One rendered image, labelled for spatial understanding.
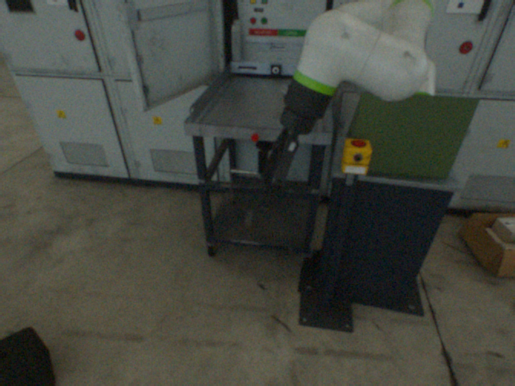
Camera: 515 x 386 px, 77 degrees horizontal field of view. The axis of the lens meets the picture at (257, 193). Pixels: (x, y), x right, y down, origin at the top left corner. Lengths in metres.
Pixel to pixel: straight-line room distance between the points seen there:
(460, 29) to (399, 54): 1.37
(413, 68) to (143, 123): 1.91
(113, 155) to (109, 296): 1.10
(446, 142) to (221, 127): 0.84
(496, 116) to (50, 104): 2.75
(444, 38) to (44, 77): 2.35
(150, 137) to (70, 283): 1.03
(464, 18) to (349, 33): 1.39
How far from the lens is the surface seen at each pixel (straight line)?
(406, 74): 0.65
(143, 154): 2.45
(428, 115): 1.23
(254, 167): 2.23
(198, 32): 1.89
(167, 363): 1.60
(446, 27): 1.98
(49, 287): 2.08
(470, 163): 2.34
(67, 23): 2.35
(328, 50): 0.64
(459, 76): 2.07
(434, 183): 1.32
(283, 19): 1.95
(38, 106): 2.73
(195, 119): 1.43
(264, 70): 2.00
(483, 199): 2.53
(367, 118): 1.19
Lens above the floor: 1.40
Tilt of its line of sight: 36 degrees down
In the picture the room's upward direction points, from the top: straight up
